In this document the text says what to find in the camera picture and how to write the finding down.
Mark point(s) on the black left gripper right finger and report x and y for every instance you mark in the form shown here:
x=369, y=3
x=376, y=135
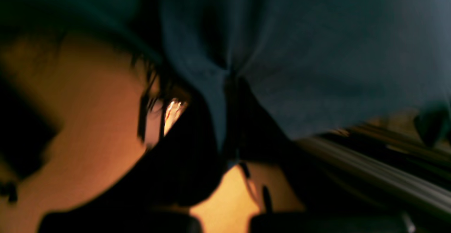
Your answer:
x=295, y=193

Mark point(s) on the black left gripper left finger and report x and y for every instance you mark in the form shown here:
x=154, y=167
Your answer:
x=183, y=169

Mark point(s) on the dark blue T-shirt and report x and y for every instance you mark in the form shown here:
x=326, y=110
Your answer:
x=313, y=65

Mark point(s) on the teal table cloth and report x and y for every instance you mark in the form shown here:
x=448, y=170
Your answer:
x=131, y=23

